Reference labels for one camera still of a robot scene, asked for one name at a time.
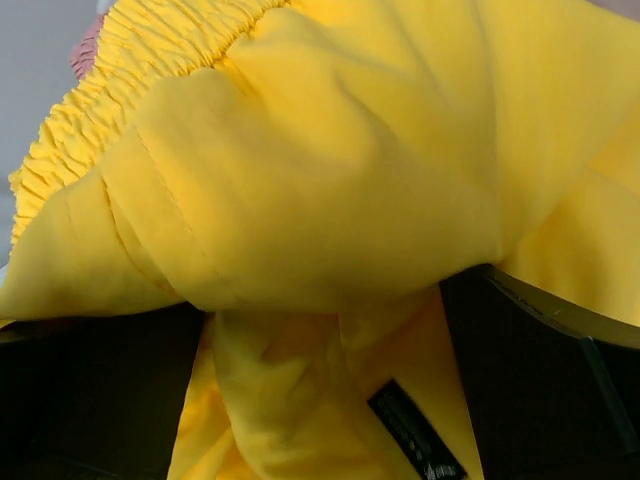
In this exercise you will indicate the yellow shorts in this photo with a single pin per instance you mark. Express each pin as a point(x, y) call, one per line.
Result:
point(306, 173)

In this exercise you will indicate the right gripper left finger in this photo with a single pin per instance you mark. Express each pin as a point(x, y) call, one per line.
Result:
point(95, 398)

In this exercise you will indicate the pink translucent plastic basin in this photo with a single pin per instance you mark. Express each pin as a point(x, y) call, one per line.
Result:
point(82, 56)

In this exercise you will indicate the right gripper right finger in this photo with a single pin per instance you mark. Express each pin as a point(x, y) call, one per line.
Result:
point(552, 389)

